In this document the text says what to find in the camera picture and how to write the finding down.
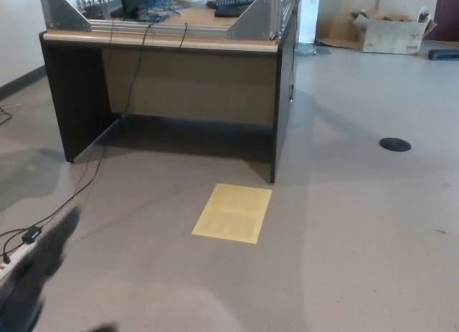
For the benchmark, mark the yellow paper sheet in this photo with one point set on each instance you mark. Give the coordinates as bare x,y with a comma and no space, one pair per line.
232,213

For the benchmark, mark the clear plastic bag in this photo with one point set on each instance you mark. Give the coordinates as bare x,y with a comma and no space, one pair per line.
312,49

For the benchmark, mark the short black keyboard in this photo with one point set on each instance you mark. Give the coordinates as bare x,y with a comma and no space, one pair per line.
229,12

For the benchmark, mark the long black keyboard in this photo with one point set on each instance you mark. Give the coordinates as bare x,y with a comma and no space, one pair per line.
229,2

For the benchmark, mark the dark desk with beige top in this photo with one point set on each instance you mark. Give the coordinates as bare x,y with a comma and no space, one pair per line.
79,95

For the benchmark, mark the black round floor cover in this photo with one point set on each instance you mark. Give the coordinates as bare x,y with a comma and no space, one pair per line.
395,145

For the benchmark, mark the flattened brown cardboard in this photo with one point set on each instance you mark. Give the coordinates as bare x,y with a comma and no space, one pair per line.
339,32

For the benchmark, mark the open cardboard box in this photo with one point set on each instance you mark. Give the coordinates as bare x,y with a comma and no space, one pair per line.
392,39

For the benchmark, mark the black power adapter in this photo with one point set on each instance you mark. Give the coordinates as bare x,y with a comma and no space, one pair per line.
32,234

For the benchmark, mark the white power strip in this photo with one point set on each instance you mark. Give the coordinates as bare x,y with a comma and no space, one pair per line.
14,258

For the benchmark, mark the dark blue flat object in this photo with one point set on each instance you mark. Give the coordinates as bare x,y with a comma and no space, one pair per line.
444,55

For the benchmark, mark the aluminium profile frame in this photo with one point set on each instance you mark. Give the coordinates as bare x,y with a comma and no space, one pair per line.
161,29

